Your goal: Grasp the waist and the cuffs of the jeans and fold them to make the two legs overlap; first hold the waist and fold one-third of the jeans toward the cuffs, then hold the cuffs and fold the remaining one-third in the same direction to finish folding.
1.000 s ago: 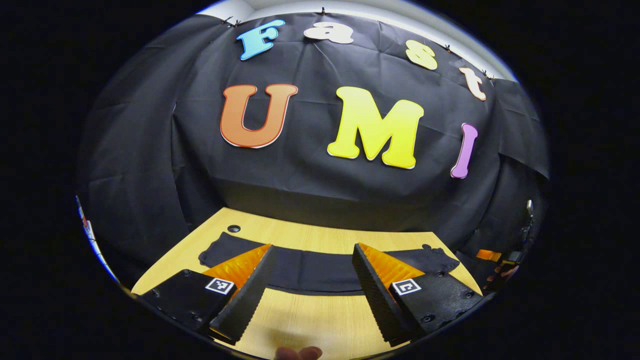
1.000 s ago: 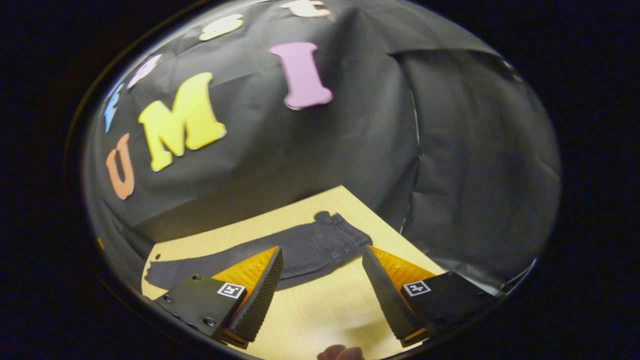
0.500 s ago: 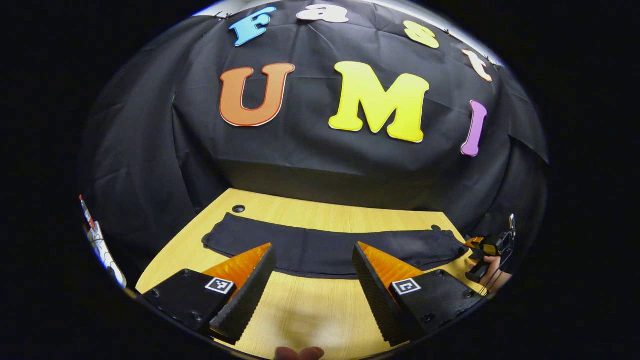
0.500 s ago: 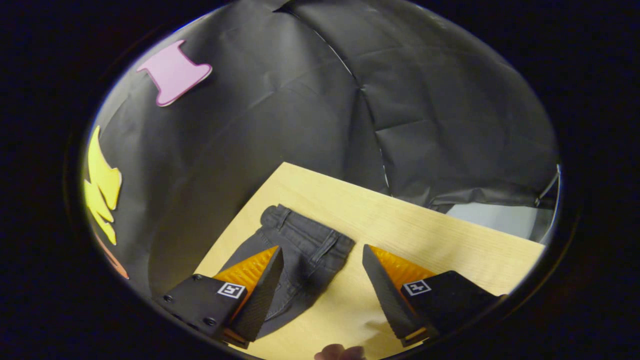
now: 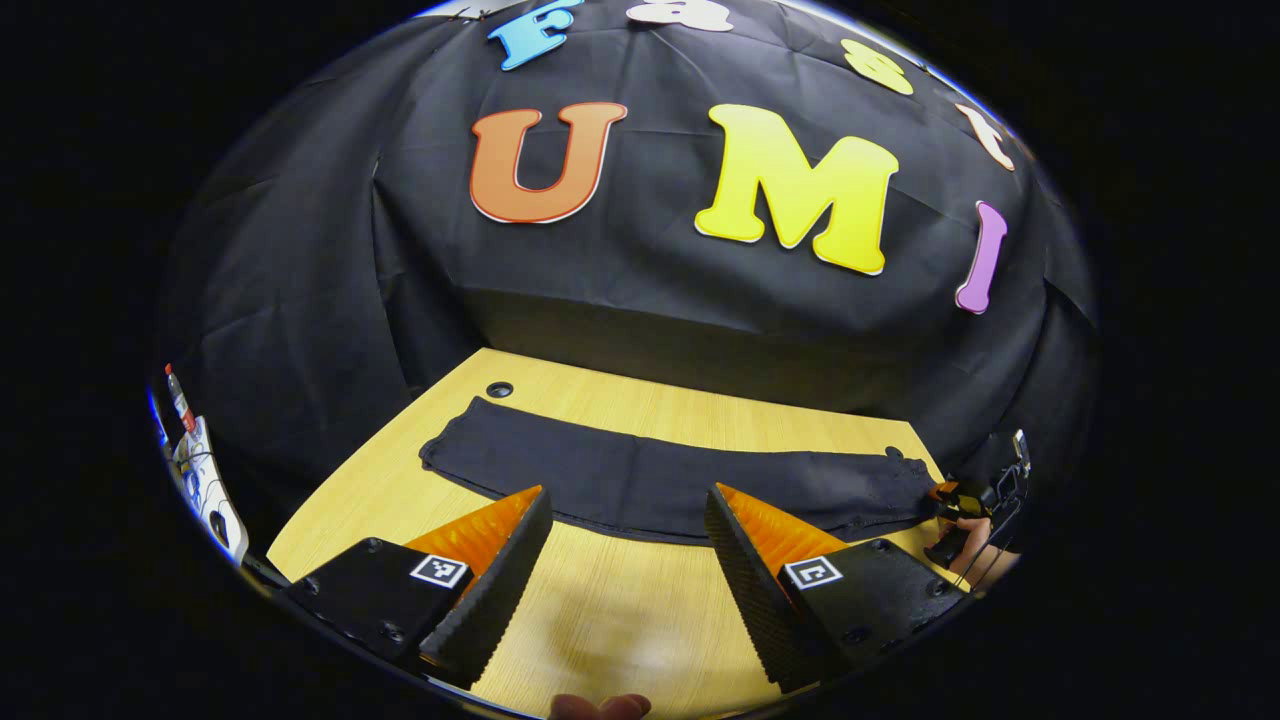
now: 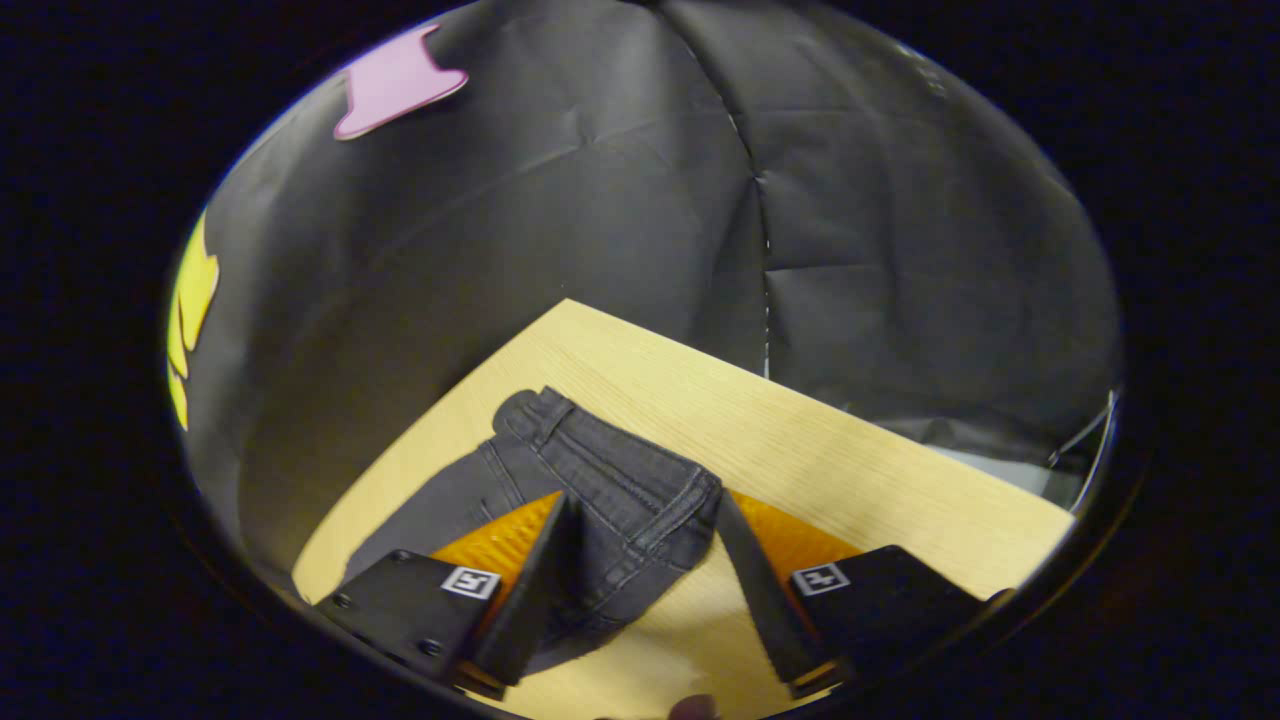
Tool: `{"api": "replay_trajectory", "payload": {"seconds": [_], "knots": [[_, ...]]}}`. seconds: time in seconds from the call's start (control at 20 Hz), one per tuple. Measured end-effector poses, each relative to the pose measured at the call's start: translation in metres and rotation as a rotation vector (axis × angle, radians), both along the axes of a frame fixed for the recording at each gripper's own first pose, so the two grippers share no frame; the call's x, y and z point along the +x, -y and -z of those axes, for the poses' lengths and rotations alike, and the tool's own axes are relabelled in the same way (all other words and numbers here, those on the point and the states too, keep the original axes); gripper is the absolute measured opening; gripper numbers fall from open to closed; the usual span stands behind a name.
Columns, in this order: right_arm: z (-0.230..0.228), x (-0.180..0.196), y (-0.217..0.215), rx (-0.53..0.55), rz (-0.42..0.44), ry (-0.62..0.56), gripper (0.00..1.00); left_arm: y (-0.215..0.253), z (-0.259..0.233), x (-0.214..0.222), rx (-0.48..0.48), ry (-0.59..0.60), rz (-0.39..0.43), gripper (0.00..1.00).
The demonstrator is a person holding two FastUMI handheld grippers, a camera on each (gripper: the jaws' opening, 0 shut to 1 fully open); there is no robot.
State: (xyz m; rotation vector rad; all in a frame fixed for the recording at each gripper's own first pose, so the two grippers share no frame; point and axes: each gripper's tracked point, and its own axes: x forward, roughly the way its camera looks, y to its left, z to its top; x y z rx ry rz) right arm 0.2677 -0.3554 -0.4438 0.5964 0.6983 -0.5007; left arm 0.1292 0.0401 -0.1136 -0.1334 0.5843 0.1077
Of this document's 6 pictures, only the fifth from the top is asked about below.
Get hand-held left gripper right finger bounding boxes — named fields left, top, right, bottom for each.
left=703, top=482, right=971, bottom=693

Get white printed banner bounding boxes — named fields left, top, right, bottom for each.
left=148, top=363, right=251, bottom=567

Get dark jeans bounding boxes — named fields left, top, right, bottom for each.
left=418, top=396, right=943, bottom=547

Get black backdrop cloth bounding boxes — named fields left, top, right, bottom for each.
left=150, top=0, right=1101, bottom=561

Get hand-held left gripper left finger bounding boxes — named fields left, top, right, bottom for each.
left=280, top=485, right=556, bottom=691

